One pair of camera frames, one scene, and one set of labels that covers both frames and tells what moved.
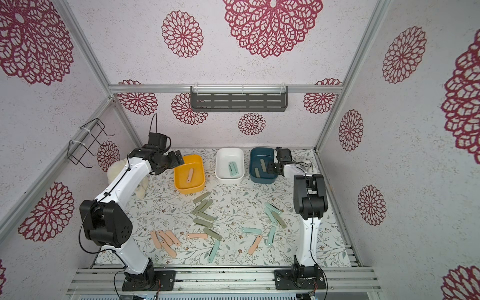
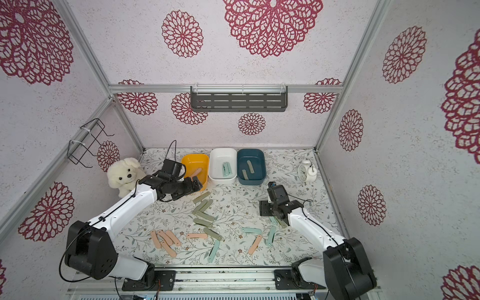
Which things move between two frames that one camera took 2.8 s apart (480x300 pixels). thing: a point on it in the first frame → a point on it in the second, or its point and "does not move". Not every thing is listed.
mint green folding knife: (271, 235) does not move
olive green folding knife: (201, 197) does not move
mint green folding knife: (235, 169) → (227, 170)
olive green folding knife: (263, 165) → (250, 167)
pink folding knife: (197, 235) does not move
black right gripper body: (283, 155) → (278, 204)
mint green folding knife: (252, 230) does not move
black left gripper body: (169, 162) → (180, 189)
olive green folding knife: (283, 224) does not move
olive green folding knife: (210, 232) does not move
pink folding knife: (173, 237) does not move
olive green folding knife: (205, 216) does not move
